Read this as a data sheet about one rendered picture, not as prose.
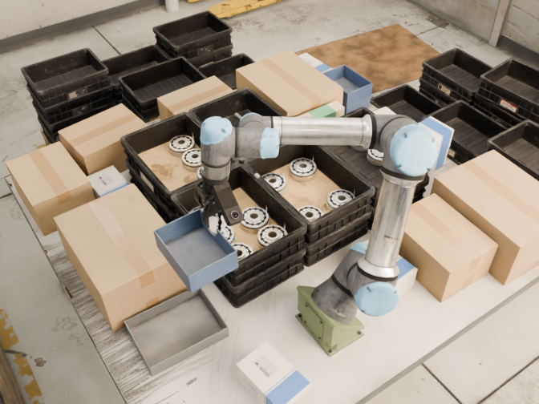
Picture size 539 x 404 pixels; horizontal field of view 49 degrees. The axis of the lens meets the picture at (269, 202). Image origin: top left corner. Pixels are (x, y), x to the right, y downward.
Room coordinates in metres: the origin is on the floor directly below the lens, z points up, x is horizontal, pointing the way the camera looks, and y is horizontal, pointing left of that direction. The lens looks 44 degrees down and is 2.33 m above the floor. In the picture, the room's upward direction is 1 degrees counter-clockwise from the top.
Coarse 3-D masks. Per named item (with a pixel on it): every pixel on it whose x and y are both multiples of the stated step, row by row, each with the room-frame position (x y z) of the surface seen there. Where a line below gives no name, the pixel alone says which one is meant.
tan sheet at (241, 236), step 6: (234, 192) 1.60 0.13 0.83; (240, 192) 1.60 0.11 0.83; (240, 198) 1.57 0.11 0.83; (246, 198) 1.57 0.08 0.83; (240, 204) 1.53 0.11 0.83; (246, 204) 1.53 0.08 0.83; (252, 204) 1.53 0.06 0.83; (270, 222) 1.44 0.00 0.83; (234, 228) 1.41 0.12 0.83; (240, 228) 1.41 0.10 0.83; (240, 234) 1.39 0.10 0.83; (246, 234) 1.39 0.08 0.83; (252, 234) 1.39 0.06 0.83; (240, 240) 1.36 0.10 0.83; (246, 240) 1.36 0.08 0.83; (252, 240) 1.36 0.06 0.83; (258, 246) 1.33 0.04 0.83
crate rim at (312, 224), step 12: (288, 144) 1.76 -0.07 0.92; (252, 168) 1.62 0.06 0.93; (348, 168) 1.61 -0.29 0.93; (264, 180) 1.55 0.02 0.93; (360, 180) 1.55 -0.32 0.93; (276, 192) 1.49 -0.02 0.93; (372, 192) 1.49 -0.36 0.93; (288, 204) 1.43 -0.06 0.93; (348, 204) 1.42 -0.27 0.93; (300, 216) 1.37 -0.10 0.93; (324, 216) 1.37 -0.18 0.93; (312, 228) 1.34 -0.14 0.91
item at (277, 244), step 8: (232, 168) 1.62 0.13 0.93; (192, 184) 1.53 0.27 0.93; (200, 184) 1.53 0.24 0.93; (264, 184) 1.53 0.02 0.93; (176, 192) 1.49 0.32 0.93; (184, 192) 1.50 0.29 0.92; (272, 192) 1.49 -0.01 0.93; (176, 200) 1.45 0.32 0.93; (280, 200) 1.45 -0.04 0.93; (176, 208) 1.44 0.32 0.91; (184, 208) 1.41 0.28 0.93; (288, 208) 1.41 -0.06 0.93; (296, 216) 1.37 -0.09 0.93; (304, 224) 1.33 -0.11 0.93; (296, 232) 1.30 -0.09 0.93; (304, 232) 1.31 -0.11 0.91; (280, 240) 1.26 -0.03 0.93; (288, 240) 1.28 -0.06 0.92; (264, 248) 1.23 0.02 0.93; (272, 248) 1.24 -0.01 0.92; (248, 256) 1.20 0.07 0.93; (256, 256) 1.20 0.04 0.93; (264, 256) 1.22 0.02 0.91; (240, 264) 1.17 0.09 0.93; (248, 264) 1.19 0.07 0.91
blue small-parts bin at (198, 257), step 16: (176, 224) 1.16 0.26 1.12; (192, 224) 1.19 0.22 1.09; (160, 240) 1.09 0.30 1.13; (176, 240) 1.15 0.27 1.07; (192, 240) 1.14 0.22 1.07; (208, 240) 1.14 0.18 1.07; (224, 240) 1.09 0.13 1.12; (176, 256) 1.09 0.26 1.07; (192, 256) 1.09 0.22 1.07; (208, 256) 1.09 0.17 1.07; (224, 256) 1.08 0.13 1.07; (176, 272) 1.02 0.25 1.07; (192, 272) 1.03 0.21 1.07; (208, 272) 0.99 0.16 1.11; (224, 272) 1.02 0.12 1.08; (192, 288) 0.97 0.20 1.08
